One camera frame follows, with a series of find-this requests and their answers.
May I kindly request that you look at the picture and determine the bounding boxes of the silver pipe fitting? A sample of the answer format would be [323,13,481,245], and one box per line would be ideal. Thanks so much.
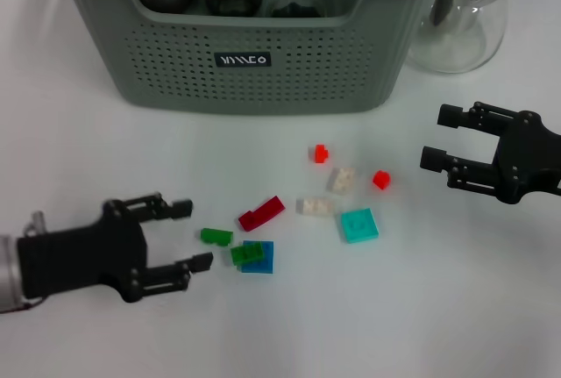
[24,210,45,237]

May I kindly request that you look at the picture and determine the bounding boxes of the teal square toy plate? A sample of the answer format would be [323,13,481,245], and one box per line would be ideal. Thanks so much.
[340,209,380,246]

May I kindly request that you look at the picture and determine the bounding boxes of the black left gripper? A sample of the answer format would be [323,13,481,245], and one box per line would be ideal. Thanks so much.
[16,192,215,303]

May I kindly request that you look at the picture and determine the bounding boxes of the blue square toy plate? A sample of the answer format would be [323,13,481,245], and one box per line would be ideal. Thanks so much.
[240,239,275,275]

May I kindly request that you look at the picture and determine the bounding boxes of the small red rounded block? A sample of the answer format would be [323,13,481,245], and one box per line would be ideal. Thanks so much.
[372,170,393,191]

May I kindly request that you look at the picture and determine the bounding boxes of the grey-green perforated storage bin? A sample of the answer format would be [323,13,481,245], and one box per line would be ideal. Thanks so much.
[46,0,452,116]

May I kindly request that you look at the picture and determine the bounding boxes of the glass carafe with black lid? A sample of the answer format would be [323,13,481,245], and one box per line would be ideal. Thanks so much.
[405,0,516,75]

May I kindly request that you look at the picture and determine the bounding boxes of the white square toy brick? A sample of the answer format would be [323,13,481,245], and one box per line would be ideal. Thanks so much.
[325,166,357,196]

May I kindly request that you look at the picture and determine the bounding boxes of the green flat toy brick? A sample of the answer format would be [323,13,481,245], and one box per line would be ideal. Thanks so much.
[230,241,266,267]

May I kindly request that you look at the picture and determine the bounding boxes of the dark red long brick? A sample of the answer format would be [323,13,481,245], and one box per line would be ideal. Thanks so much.
[238,196,286,232]

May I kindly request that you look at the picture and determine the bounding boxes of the green sloped toy brick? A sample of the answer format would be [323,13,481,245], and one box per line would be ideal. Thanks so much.
[199,227,235,247]

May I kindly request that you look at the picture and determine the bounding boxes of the white long toy brick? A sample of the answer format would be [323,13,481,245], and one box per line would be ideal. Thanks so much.
[295,196,335,219]

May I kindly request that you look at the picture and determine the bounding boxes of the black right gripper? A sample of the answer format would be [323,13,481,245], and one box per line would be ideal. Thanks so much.
[419,100,561,205]

